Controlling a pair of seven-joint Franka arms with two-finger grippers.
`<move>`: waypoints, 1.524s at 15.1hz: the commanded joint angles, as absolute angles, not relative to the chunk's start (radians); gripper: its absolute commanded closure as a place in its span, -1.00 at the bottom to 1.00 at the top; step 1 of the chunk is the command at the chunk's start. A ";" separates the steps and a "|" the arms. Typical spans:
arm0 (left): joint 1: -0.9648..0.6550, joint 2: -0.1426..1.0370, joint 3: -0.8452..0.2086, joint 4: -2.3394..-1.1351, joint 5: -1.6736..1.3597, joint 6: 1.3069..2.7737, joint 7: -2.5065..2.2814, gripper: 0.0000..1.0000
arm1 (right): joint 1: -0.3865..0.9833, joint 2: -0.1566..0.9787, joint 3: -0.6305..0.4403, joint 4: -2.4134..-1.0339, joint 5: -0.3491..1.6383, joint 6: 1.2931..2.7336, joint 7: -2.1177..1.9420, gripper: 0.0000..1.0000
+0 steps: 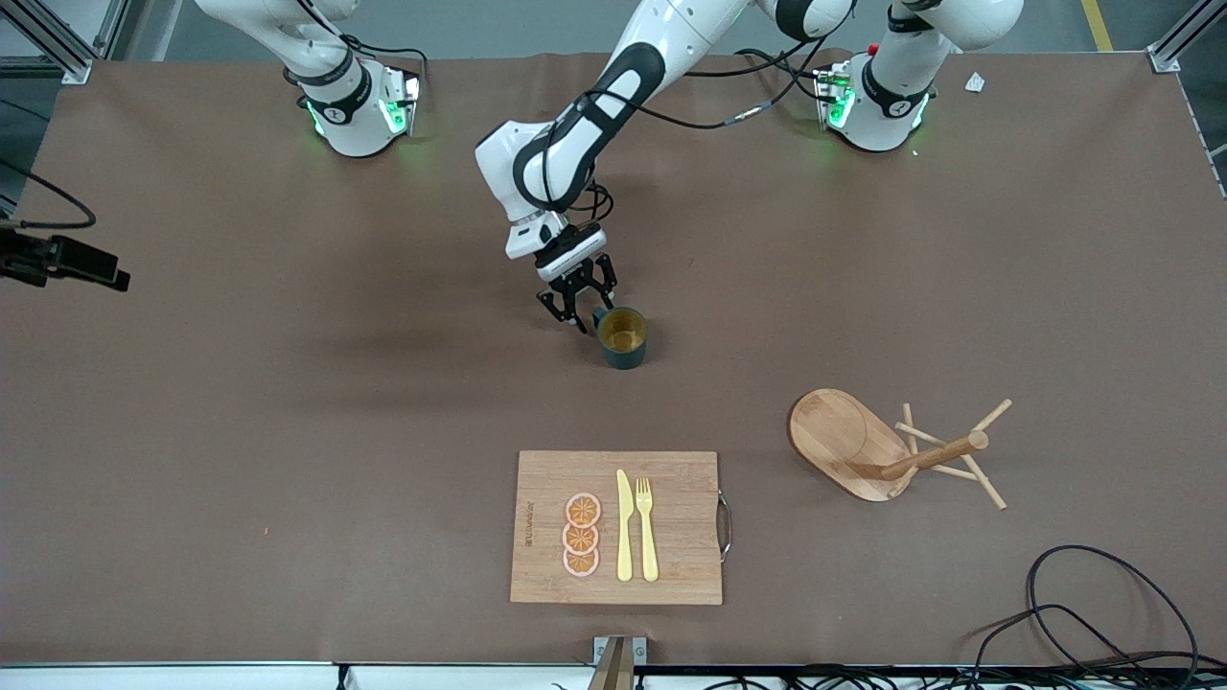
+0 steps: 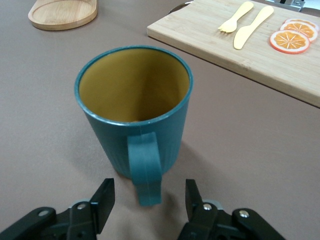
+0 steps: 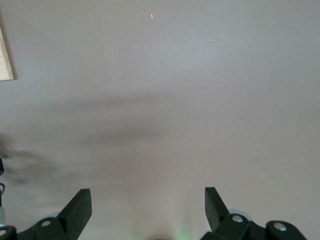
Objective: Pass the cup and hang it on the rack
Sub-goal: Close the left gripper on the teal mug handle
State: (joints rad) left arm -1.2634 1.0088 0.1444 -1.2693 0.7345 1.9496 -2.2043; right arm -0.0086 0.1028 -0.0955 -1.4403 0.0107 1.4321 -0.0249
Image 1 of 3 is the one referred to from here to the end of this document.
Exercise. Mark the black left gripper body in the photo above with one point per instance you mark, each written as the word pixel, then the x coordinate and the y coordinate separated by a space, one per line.
pixel 578 285

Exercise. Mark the dark teal mug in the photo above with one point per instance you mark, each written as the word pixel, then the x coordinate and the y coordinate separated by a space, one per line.
pixel 623 356

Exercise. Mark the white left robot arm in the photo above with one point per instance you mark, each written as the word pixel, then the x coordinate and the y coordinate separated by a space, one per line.
pixel 575 144

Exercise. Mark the wooden cup rack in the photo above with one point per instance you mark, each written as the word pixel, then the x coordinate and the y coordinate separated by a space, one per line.
pixel 848 441

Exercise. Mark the orange slice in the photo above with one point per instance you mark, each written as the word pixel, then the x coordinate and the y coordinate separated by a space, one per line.
pixel 583 510

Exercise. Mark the yellow plastic knife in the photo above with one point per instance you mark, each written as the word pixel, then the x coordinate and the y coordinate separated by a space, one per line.
pixel 624 537

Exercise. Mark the yellow plastic fork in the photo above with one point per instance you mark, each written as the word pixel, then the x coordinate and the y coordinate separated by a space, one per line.
pixel 648 541

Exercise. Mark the bamboo cutting board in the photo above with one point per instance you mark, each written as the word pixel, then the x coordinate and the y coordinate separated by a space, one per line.
pixel 681 537

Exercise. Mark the brown table cover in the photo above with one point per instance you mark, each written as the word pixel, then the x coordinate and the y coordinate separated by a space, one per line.
pixel 288 479

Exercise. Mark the white paper scrap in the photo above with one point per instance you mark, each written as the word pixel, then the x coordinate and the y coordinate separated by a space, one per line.
pixel 975 82

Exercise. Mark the aluminium frame profile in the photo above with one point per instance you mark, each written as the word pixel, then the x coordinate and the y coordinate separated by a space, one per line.
pixel 1165 59
pixel 67 62

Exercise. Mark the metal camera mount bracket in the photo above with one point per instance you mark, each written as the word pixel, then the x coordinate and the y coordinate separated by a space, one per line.
pixel 618 661

